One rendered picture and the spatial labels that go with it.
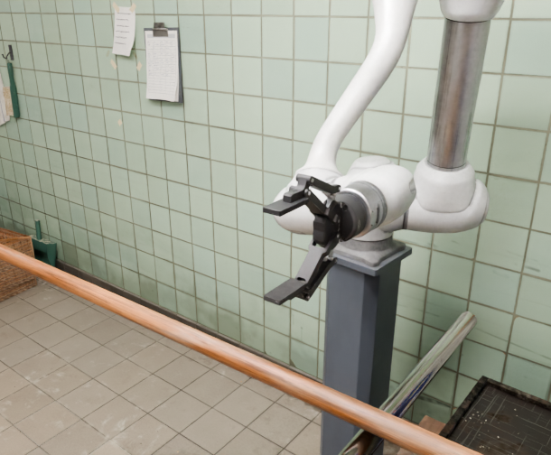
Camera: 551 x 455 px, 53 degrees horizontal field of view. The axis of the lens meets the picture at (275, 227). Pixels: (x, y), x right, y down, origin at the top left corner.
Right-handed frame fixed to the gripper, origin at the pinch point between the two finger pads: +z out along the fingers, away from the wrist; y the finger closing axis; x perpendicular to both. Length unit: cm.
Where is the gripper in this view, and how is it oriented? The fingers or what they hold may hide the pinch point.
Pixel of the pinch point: (275, 255)
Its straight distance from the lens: 77.2
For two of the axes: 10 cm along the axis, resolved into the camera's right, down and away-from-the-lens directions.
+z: -5.9, 3.0, -7.5
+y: 0.0, 9.3, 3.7
